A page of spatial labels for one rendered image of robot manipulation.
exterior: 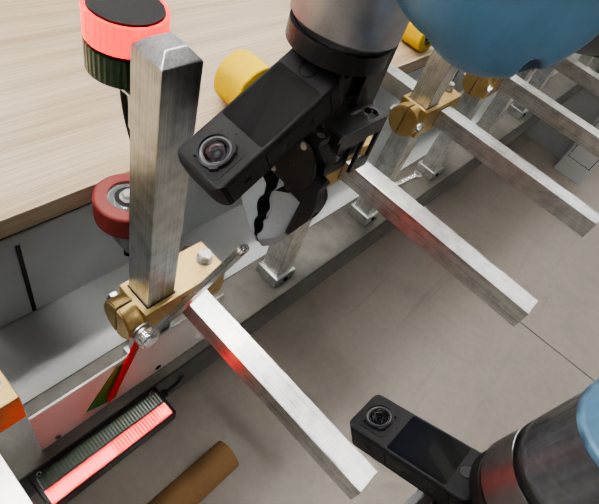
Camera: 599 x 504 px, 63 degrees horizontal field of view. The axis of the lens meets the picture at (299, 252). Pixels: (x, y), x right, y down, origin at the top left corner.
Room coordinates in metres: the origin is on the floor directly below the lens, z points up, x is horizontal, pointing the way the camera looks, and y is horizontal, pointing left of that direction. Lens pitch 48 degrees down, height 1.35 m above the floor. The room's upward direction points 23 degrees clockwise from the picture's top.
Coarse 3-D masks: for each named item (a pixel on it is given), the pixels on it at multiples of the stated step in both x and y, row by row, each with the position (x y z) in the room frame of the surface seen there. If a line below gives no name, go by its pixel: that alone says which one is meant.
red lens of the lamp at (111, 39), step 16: (80, 0) 0.29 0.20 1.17; (160, 0) 0.33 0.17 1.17; (96, 16) 0.28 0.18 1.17; (96, 32) 0.28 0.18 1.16; (112, 32) 0.28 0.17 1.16; (128, 32) 0.28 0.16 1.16; (144, 32) 0.29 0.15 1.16; (160, 32) 0.30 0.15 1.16; (96, 48) 0.28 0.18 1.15; (112, 48) 0.28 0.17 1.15; (128, 48) 0.28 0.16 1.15
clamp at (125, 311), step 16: (192, 256) 0.35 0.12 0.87; (176, 272) 0.32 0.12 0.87; (192, 272) 0.33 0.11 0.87; (208, 272) 0.34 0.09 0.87; (128, 288) 0.28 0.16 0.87; (176, 288) 0.30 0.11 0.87; (192, 288) 0.31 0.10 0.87; (208, 288) 0.33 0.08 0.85; (112, 304) 0.25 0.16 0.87; (128, 304) 0.26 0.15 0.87; (144, 304) 0.27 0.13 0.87; (160, 304) 0.27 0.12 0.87; (176, 304) 0.29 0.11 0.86; (112, 320) 0.25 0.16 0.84; (128, 320) 0.24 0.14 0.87; (144, 320) 0.25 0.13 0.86; (128, 336) 0.24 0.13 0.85
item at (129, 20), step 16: (96, 0) 0.30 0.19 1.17; (112, 0) 0.31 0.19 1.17; (128, 0) 0.31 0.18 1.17; (144, 0) 0.32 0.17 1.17; (112, 16) 0.29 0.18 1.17; (128, 16) 0.30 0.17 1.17; (144, 16) 0.30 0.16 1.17; (160, 16) 0.31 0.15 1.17; (128, 96) 0.28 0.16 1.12; (128, 112) 0.28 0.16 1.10; (128, 128) 0.30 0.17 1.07
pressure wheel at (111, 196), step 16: (112, 176) 0.39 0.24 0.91; (128, 176) 0.40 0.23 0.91; (96, 192) 0.35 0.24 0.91; (112, 192) 0.37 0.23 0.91; (128, 192) 0.37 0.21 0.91; (96, 208) 0.34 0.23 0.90; (112, 208) 0.34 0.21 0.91; (128, 208) 0.35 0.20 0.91; (112, 224) 0.33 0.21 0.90; (128, 224) 0.33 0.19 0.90
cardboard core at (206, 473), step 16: (224, 448) 0.43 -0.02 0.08; (192, 464) 0.37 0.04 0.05; (208, 464) 0.38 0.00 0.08; (224, 464) 0.39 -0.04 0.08; (176, 480) 0.32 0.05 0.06; (192, 480) 0.33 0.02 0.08; (208, 480) 0.34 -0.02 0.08; (160, 496) 0.27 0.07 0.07; (176, 496) 0.28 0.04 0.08; (192, 496) 0.30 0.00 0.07
